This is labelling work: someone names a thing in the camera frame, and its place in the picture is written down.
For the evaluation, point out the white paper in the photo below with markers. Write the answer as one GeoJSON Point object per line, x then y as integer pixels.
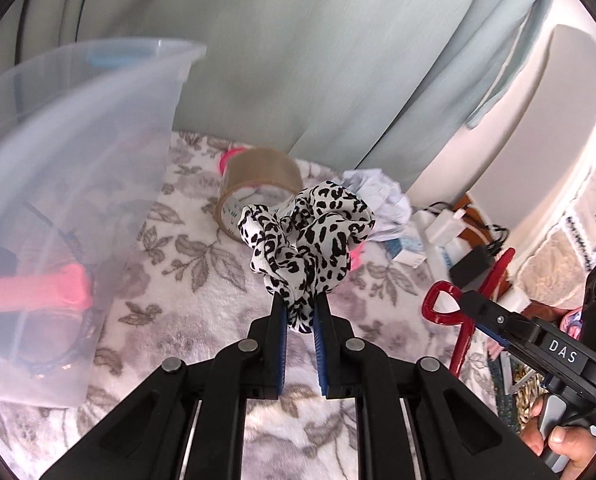
{"type": "Point", "coordinates": [378, 195]}

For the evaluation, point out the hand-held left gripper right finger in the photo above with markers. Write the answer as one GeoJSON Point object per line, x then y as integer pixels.
{"type": "Point", "coordinates": [320, 360]}

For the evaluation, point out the floral fleece blanket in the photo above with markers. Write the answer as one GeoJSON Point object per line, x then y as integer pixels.
{"type": "Point", "coordinates": [177, 270]}

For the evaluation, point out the black charger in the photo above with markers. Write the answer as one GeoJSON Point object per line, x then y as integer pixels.
{"type": "Point", "coordinates": [470, 267]}

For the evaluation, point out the leopard print scrunchie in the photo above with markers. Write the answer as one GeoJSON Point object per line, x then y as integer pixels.
{"type": "Point", "coordinates": [318, 230]}

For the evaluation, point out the beige quilted bed cover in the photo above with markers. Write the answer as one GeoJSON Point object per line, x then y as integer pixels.
{"type": "Point", "coordinates": [568, 230]}

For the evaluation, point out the red hair claw clip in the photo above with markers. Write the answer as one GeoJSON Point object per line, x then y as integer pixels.
{"type": "Point", "coordinates": [440, 305]}

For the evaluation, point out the pink hair roller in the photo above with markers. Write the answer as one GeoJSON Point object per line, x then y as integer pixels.
{"type": "Point", "coordinates": [37, 290]}

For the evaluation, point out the blue medicine box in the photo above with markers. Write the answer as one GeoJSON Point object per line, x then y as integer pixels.
{"type": "Point", "coordinates": [408, 252]}

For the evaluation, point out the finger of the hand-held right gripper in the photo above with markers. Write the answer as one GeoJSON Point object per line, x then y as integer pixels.
{"type": "Point", "coordinates": [495, 340]}
{"type": "Point", "coordinates": [498, 317]}

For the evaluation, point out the pale green hanging cloth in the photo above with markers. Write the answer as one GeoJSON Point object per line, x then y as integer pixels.
{"type": "Point", "coordinates": [503, 60]}

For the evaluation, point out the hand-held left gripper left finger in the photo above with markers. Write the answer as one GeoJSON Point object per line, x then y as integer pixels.
{"type": "Point", "coordinates": [280, 355]}

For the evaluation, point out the pale green curtain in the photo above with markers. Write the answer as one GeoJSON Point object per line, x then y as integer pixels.
{"type": "Point", "coordinates": [303, 50]}

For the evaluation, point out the brown packing tape roll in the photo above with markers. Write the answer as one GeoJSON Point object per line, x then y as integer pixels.
{"type": "Point", "coordinates": [263, 170]}

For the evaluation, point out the wooden bed frame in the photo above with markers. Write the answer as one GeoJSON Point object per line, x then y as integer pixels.
{"type": "Point", "coordinates": [470, 220]}

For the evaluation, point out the person's right hand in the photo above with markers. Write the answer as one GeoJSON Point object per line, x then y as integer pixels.
{"type": "Point", "coordinates": [573, 447]}

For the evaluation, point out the white charger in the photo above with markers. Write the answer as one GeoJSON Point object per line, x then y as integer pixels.
{"type": "Point", "coordinates": [443, 225]}

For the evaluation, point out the white headboard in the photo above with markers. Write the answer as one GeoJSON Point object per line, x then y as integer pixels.
{"type": "Point", "coordinates": [528, 135]}

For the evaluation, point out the clear plastic storage box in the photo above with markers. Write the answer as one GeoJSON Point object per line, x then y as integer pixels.
{"type": "Point", "coordinates": [77, 160]}

